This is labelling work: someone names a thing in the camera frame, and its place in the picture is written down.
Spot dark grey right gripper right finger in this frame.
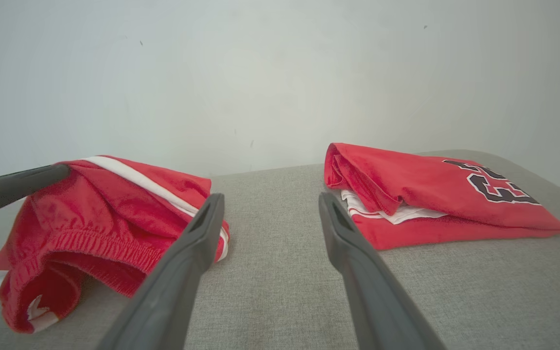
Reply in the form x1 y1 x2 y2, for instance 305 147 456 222
318 192 448 350

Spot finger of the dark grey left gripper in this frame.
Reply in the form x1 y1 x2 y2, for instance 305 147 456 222
0 164 72 224

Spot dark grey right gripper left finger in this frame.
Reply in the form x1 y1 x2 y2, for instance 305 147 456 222
96 193 226 350

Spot red white jersey shorts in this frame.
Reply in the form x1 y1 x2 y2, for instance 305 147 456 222
0 156 231 334

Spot red white jersey shirt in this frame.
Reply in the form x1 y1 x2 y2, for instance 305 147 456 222
324 142 560 251

